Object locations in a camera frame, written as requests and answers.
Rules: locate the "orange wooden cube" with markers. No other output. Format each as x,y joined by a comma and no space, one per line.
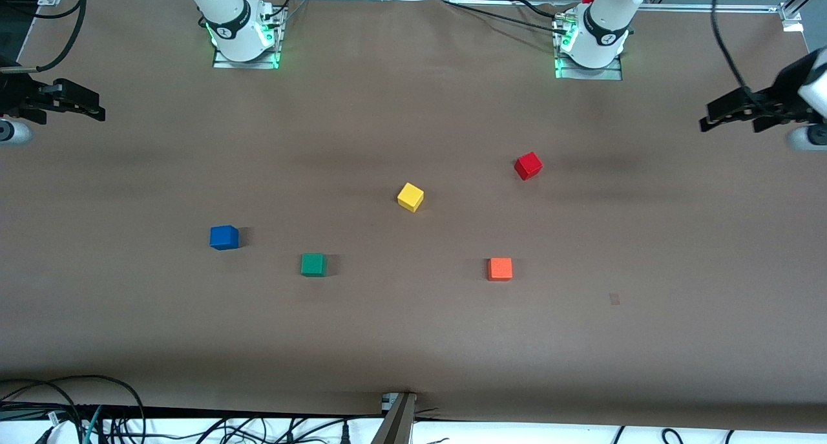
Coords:
500,269

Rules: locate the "red wooden cube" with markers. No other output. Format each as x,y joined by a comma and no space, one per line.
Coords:
528,166

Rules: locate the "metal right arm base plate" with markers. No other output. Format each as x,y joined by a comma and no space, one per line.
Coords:
226,63

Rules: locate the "aluminium camera mount post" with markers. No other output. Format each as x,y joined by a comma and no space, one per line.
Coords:
397,424

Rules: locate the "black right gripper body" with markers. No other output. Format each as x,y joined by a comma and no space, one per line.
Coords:
19,96

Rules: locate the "yellow wooden cube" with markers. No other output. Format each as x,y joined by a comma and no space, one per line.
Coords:
410,197

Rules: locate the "green wooden cube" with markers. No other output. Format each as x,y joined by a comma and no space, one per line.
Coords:
313,264

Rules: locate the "brown paper table cover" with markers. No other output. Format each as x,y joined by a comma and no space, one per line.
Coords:
413,340

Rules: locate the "blue wooden cube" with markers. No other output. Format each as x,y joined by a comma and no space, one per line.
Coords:
223,237

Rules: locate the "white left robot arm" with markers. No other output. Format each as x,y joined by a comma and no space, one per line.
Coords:
604,24

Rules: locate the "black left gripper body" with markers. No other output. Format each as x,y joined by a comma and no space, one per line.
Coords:
780,95

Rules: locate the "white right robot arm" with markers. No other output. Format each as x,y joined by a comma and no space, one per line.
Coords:
232,24

